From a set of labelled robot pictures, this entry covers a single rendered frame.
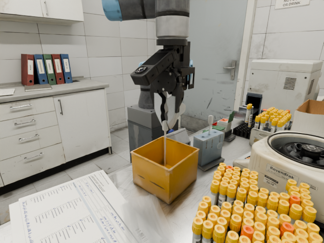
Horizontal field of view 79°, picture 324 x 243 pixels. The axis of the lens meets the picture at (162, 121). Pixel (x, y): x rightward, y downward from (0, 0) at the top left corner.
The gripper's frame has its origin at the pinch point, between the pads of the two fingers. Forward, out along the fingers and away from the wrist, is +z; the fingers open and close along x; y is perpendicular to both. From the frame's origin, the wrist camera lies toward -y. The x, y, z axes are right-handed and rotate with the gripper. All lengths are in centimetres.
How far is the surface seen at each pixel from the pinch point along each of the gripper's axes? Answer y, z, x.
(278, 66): 77, -10, -9
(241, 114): 61, 13, 0
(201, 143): 11.8, 8.7, -4.4
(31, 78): 30, 9, 194
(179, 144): 6.1, 8.2, -0.4
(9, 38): 28, -28, 225
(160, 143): 5.3, 9.7, 6.0
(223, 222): -13.0, 6.7, -22.0
